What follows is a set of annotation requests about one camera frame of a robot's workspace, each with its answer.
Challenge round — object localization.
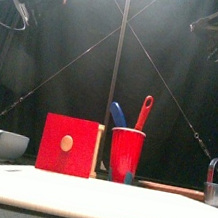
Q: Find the flat brown wooden plate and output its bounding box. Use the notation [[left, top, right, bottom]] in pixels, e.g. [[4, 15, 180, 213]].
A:
[[135, 178, 207, 203]]

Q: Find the red plastic cup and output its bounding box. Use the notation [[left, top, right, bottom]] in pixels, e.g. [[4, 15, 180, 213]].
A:
[[103, 125, 148, 187]]

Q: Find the brace wire with turnbuckle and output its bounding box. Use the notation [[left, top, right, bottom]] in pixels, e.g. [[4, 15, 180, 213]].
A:
[[69, 0, 218, 185]]

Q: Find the white cutting board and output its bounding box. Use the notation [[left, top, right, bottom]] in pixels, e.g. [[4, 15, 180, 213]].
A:
[[0, 159, 218, 218]]

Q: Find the red utensil handle with hole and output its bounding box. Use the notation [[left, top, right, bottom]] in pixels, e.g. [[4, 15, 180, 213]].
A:
[[133, 92, 156, 133]]

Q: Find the thin diagonal brace wire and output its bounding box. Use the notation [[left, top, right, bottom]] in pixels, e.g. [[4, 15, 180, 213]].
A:
[[0, 0, 169, 163]]

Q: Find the grey bowl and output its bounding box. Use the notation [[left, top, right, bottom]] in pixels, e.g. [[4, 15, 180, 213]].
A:
[[0, 128, 31, 166]]

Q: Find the wooden slot box red front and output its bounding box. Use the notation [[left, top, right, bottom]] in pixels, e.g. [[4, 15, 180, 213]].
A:
[[33, 111, 108, 181]]

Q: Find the grey vertical frame pole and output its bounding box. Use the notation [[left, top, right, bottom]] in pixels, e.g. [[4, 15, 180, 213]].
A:
[[94, 0, 132, 173]]

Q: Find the shiny metal cup with handle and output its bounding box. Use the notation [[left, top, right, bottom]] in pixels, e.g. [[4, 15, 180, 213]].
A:
[[200, 154, 218, 207]]

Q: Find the blue utensil handle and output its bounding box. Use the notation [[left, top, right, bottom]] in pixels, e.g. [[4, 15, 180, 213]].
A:
[[106, 100, 132, 129]]

